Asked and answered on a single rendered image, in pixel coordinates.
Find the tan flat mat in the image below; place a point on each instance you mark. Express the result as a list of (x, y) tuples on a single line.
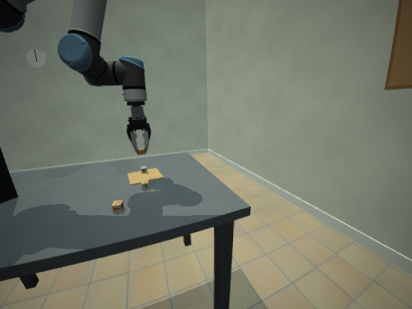
[(137, 177)]

